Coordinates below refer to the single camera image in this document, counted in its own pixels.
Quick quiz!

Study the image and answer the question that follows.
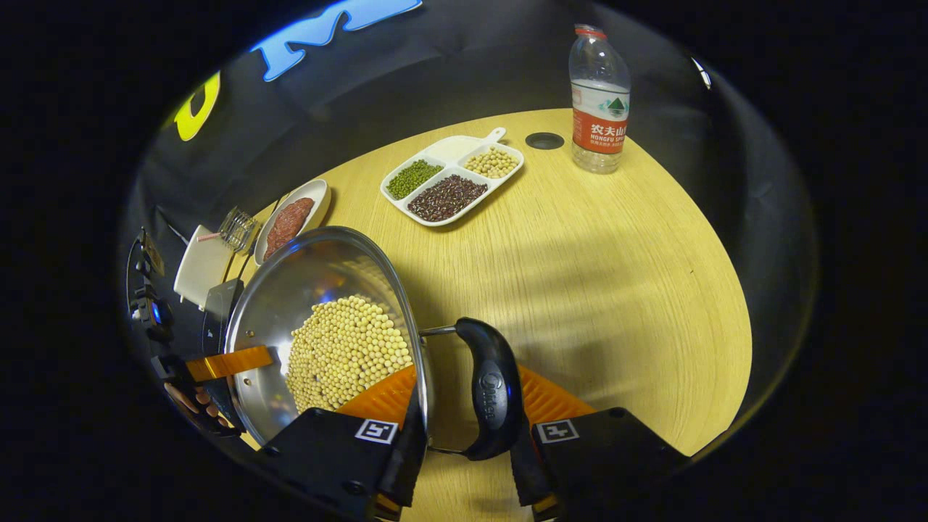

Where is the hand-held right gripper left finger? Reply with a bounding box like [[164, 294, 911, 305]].
[[254, 365, 430, 522]]

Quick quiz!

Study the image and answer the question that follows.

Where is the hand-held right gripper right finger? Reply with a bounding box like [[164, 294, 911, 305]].
[[507, 365, 693, 522]]

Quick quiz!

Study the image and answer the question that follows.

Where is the black induction cooktop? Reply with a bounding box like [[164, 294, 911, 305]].
[[202, 279, 245, 357]]

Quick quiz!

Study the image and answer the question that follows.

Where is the steel pot with black handles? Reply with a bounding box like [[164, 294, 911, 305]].
[[225, 226, 524, 462]]

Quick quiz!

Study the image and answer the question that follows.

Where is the pile of soybeans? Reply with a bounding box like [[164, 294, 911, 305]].
[[285, 295, 414, 414]]

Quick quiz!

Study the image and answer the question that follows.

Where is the white toaster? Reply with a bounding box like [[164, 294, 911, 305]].
[[174, 225, 236, 311]]

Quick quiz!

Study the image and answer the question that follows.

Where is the red meat slice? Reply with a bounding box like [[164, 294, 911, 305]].
[[279, 197, 315, 233], [263, 217, 299, 260]]

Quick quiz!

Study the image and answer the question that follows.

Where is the round white plate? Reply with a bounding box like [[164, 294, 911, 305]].
[[254, 179, 332, 265]]

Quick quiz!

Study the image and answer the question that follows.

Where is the pile of green mung beans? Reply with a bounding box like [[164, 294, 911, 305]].
[[386, 159, 444, 201]]

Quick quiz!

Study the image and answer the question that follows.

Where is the pile of dark red beans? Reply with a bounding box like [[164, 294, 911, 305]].
[[407, 174, 489, 223]]

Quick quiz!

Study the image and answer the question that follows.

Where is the small pile of yellow beans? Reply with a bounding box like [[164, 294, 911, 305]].
[[464, 146, 520, 179]]

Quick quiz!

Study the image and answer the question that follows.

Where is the white divided dish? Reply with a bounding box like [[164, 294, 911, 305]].
[[380, 128, 525, 228]]

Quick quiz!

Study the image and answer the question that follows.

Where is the clear water bottle red label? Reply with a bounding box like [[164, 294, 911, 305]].
[[569, 24, 631, 175]]

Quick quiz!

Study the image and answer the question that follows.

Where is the small wire mesh basket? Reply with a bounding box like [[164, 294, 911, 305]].
[[217, 207, 260, 253]]

